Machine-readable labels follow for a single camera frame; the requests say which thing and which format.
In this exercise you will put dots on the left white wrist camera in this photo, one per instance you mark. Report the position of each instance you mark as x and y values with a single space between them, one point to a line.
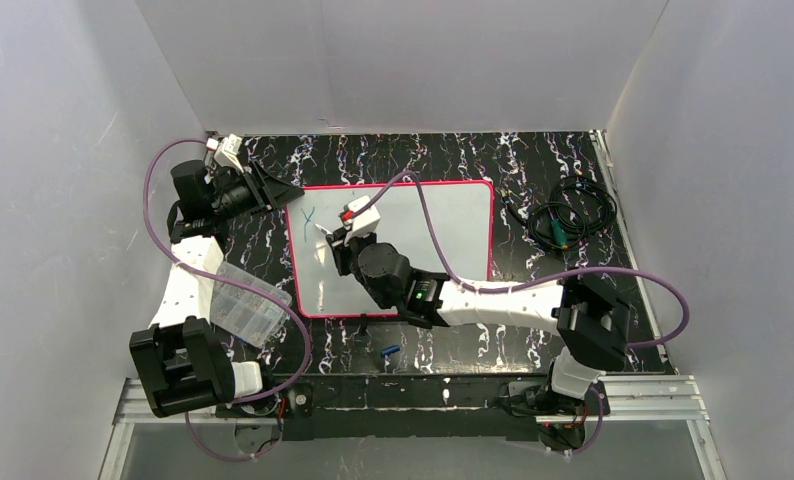
225 151

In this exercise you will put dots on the pink framed whiteboard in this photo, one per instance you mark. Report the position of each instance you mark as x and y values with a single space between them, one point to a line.
440 220

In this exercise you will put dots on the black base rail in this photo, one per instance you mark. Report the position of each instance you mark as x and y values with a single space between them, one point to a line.
406 406

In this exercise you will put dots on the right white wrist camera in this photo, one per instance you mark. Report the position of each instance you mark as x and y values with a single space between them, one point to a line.
359 218

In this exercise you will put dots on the white blue whiteboard marker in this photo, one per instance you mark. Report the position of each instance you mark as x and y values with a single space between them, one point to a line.
323 229

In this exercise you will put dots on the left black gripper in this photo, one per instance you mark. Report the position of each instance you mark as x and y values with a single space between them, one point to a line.
258 187

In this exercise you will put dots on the blue marker cap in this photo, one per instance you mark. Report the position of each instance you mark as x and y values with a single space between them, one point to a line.
390 350

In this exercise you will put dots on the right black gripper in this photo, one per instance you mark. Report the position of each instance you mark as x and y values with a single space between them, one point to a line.
338 250

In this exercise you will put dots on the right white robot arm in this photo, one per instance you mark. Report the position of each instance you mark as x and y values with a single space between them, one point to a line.
590 318

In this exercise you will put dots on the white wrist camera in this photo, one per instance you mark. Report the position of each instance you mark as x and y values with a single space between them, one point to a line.
225 151
359 218

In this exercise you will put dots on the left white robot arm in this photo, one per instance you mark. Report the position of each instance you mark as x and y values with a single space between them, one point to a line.
179 357

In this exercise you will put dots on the clear plastic screw box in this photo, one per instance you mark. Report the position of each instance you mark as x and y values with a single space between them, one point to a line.
249 317

